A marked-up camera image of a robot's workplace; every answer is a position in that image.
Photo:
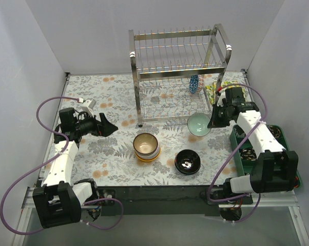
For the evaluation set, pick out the black gold rolled tie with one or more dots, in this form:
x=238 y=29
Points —
x=276 y=131

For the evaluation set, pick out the celadon green bowl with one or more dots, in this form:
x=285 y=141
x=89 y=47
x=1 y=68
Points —
x=198 y=124

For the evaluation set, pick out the yellow bottom bowl of stack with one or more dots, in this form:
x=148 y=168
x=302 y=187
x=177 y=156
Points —
x=147 y=159

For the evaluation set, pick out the grey item in tray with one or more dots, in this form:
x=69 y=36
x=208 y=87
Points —
x=239 y=133

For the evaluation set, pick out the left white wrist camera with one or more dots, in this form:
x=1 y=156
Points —
x=87 y=105

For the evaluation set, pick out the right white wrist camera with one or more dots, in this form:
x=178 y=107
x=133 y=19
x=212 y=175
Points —
x=220 y=97

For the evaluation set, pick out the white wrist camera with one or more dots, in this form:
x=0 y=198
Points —
x=87 y=105
x=220 y=97

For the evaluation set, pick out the white middle bowl of stack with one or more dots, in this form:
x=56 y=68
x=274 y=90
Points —
x=150 y=154

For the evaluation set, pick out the stainless steel dish rack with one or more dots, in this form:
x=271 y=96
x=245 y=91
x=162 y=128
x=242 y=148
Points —
x=162 y=64

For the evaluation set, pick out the blue patterned bowl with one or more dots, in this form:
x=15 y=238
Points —
x=196 y=83

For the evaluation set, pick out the green compartment tray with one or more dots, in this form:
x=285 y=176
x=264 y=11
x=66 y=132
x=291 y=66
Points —
x=269 y=172

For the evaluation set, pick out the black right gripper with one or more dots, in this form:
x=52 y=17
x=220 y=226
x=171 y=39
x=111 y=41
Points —
x=219 y=114

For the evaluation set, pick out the floral patterned table mat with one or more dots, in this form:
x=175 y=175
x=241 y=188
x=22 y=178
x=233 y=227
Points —
x=111 y=161

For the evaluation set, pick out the black glossy bowl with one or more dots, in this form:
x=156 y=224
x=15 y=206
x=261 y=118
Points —
x=187 y=162

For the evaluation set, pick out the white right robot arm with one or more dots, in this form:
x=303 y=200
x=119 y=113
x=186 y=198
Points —
x=252 y=123

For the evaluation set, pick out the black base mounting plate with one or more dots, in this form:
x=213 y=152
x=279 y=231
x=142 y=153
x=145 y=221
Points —
x=152 y=200

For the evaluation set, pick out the beige top bowl of stack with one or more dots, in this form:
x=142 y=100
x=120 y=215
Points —
x=144 y=138

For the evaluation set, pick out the lemon print folded cloth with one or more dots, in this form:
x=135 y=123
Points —
x=211 y=90

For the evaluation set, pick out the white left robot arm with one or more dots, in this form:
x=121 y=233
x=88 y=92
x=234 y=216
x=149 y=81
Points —
x=59 y=164

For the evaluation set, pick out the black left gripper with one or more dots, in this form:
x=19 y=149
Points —
x=100 y=126

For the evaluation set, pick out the black floral rolled tie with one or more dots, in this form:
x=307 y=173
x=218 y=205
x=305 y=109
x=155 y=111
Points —
x=248 y=154

